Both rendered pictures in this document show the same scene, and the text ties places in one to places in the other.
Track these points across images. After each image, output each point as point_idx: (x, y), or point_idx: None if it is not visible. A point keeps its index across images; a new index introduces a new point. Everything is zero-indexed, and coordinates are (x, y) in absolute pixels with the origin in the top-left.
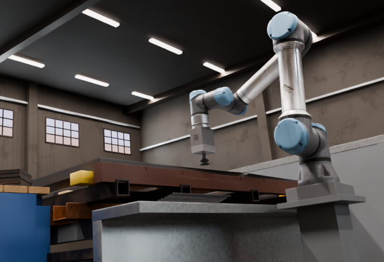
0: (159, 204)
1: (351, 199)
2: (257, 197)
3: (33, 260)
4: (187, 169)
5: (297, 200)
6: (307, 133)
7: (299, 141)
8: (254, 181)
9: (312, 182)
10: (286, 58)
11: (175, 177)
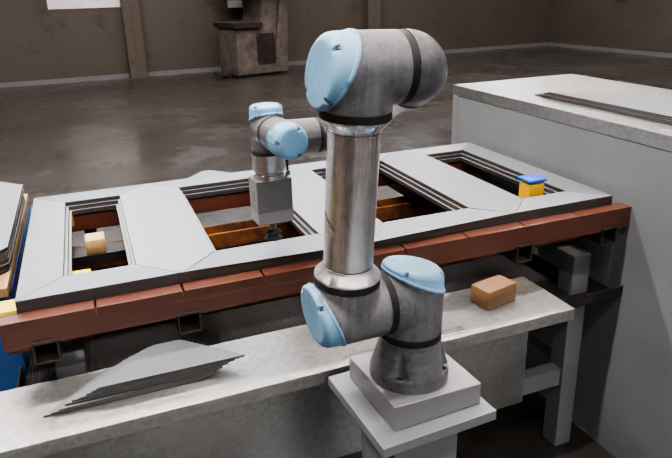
0: (25, 450)
1: (426, 442)
2: None
3: (0, 377)
4: (213, 269)
5: (358, 386)
6: (339, 331)
7: (322, 342)
8: (376, 259)
9: (376, 379)
10: (330, 156)
11: (166, 305)
